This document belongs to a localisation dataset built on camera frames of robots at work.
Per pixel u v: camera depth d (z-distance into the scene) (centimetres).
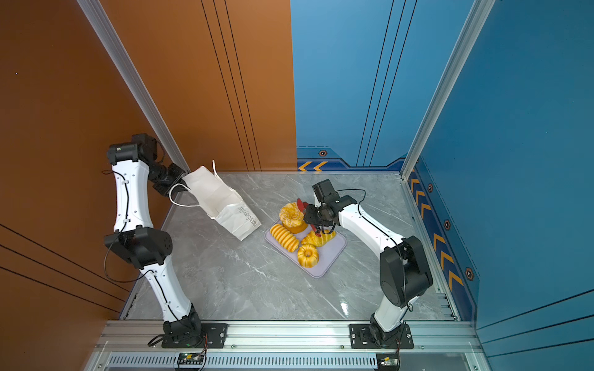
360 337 72
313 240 92
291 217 96
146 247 53
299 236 96
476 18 70
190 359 71
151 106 94
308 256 88
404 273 45
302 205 92
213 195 94
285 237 92
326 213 63
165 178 68
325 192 69
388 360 71
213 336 74
